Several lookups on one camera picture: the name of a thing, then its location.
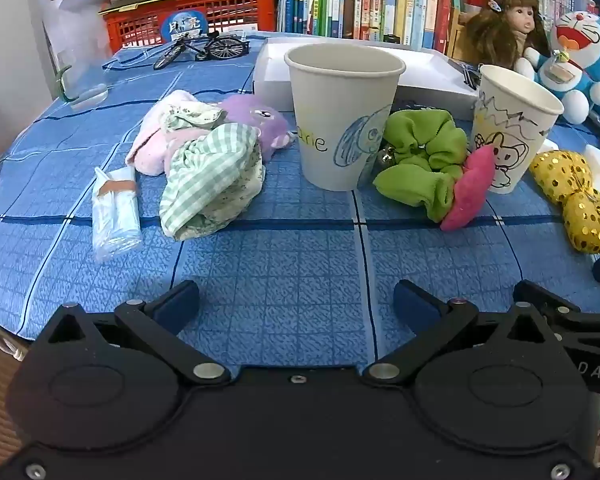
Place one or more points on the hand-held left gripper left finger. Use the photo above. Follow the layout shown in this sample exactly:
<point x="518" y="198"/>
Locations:
<point x="177" y="302"/>

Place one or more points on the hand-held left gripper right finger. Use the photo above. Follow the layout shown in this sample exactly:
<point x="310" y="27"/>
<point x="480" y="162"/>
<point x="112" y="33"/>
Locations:
<point x="415" y="305"/>

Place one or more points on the gold sequin bow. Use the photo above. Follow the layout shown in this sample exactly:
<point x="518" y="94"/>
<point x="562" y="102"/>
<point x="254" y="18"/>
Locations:
<point x="580" y="200"/>

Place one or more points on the green checked scrunchie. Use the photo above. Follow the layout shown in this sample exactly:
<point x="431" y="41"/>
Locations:
<point x="210" y="180"/>

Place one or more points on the pink plush flower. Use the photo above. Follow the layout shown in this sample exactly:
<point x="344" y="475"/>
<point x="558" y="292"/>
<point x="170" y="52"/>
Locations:
<point x="472" y="185"/>

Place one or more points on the pink purple plush toy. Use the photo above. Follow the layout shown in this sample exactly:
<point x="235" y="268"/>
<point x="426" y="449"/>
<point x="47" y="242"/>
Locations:
<point x="152" y="147"/>

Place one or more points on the paper cup with rabbit drawing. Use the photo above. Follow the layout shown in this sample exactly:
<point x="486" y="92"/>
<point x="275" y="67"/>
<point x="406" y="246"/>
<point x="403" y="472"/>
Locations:
<point x="510" y="130"/>

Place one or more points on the paper cup with blue drawing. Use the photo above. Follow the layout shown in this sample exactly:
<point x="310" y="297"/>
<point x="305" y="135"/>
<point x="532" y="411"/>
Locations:
<point x="340" y="125"/>

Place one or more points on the white box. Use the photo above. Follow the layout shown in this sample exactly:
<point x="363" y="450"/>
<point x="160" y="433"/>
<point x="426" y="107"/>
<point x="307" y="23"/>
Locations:
<point x="275" y="75"/>

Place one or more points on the blue face mask packet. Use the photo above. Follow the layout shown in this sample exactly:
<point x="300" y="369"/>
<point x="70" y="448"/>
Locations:
<point x="115" y="215"/>

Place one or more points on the blue cat plush toy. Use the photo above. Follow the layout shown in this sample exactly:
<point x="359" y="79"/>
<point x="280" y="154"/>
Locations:
<point x="577" y="55"/>

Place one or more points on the clear glass dish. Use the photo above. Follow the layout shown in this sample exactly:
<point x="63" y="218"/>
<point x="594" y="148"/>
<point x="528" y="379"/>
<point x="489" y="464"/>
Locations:
<point x="87" y="96"/>

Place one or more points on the black binder clips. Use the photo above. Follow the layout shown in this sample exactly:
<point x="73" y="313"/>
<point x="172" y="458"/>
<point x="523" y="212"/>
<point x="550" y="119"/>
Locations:
<point x="471" y="76"/>

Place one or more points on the black toy bicycle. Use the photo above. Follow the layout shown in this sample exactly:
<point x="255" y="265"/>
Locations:
<point x="220" y="49"/>

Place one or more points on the brown-haired doll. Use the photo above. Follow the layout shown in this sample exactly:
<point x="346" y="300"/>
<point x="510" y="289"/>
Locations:
<point x="500" y="30"/>

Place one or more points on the small black jar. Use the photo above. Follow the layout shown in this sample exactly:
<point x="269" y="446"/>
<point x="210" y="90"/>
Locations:
<point x="391" y="38"/>

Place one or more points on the blue round tag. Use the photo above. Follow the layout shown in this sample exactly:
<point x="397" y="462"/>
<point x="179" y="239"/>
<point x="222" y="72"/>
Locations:
<point x="182" y="27"/>

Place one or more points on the red plastic crate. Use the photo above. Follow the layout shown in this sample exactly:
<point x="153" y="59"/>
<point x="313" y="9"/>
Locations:
<point x="130" y="25"/>

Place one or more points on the translucent plastic bin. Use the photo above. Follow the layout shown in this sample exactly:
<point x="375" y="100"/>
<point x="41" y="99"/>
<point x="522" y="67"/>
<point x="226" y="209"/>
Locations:
<point x="75" y="35"/>

